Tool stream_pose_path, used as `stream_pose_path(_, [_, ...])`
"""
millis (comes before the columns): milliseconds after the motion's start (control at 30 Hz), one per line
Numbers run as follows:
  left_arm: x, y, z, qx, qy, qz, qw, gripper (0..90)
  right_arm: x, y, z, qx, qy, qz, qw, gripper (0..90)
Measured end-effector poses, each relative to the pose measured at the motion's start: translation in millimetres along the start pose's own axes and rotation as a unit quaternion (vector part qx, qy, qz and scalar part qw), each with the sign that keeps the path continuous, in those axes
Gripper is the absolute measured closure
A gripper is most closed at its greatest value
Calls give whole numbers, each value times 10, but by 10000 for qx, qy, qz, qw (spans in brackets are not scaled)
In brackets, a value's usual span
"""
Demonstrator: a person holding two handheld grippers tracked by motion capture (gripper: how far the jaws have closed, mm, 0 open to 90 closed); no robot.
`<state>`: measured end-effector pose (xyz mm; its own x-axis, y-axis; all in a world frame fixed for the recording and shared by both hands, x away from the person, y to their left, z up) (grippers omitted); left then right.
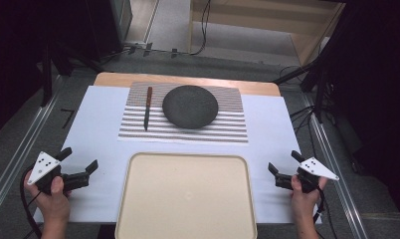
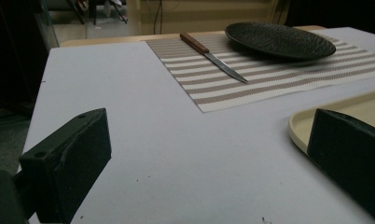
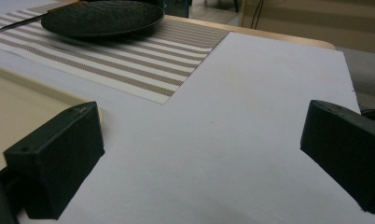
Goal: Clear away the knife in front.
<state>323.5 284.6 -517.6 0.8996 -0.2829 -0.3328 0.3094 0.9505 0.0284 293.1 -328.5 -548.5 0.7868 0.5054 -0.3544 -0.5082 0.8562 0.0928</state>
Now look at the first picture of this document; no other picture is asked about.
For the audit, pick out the striped placemat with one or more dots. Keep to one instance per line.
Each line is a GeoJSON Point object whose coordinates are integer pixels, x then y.
{"type": "Point", "coordinates": [228, 129]}

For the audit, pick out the wooden board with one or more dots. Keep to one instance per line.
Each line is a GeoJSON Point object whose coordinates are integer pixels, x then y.
{"type": "Point", "coordinates": [115, 79]}

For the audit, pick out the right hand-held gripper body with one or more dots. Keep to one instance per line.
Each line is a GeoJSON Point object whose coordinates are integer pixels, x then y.
{"type": "Point", "coordinates": [312, 167]}

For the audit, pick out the dark cabinet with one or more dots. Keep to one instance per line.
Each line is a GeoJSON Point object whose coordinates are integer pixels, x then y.
{"type": "Point", "coordinates": [111, 23]}

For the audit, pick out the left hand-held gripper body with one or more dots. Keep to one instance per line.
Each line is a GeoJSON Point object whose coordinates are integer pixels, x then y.
{"type": "Point", "coordinates": [45, 165]}

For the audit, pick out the person's right hand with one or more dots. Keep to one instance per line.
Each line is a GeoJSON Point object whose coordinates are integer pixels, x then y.
{"type": "Point", "coordinates": [304, 202]}

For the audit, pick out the dark grey round plate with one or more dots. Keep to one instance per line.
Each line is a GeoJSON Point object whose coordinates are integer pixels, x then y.
{"type": "Point", "coordinates": [190, 106]}

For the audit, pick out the black metal stand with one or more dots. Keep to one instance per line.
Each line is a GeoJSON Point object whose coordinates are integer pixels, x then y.
{"type": "Point", "coordinates": [320, 83]}
{"type": "Point", "coordinates": [47, 79]}

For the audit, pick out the white table sheet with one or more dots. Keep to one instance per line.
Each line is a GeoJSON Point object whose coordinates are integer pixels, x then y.
{"type": "Point", "coordinates": [98, 132]}

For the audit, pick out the person's left hand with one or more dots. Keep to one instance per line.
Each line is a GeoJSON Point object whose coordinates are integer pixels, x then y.
{"type": "Point", "coordinates": [53, 205]}

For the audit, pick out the aluminium floor rail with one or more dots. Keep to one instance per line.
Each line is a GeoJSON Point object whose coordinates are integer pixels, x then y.
{"type": "Point", "coordinates": [19, 159]}
{"type": "Point", "coordinates": [334, 159]}

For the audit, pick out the white power strip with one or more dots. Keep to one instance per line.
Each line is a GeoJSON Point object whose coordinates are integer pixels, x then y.
{"type": "Point", "coordinates": [136, 44]}

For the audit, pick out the light wooden shelf unit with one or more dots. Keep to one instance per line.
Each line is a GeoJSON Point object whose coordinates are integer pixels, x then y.
{"type": "Point", "coordinates": [300, 23]}

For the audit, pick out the beige plastic tray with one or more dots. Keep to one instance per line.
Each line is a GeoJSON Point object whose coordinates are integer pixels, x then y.
{"type": "Point", "coordinates": [186, 195]}

